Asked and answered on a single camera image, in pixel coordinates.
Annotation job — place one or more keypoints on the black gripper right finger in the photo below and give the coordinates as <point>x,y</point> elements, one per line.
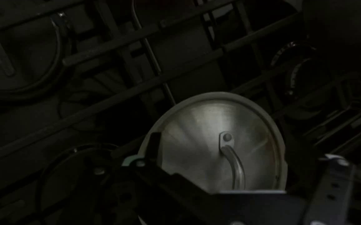
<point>330,195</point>

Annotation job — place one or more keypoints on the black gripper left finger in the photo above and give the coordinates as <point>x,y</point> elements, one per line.
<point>175,195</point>

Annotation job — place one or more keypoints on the steel pot lid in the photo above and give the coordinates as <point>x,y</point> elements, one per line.
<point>196,133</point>

